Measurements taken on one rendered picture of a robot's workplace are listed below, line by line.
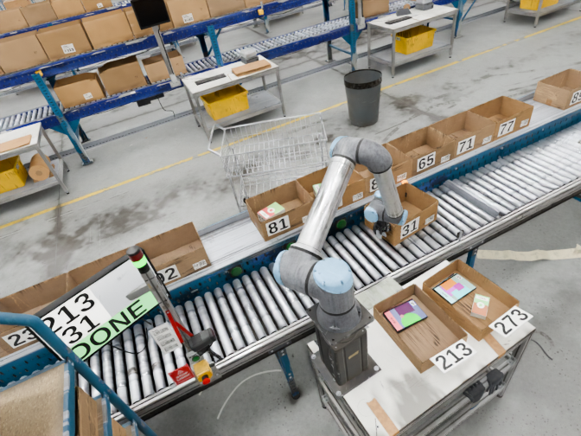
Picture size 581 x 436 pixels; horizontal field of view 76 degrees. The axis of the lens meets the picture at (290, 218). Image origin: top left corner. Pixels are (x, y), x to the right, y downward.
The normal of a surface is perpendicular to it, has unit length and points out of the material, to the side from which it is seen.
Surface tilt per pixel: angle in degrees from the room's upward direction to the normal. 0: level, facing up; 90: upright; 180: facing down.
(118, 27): 90
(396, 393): 0
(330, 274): 3
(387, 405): 0
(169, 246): 89
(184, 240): 90
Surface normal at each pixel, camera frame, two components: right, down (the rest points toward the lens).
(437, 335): -0.14, -0.76
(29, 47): 0.44, 0.52
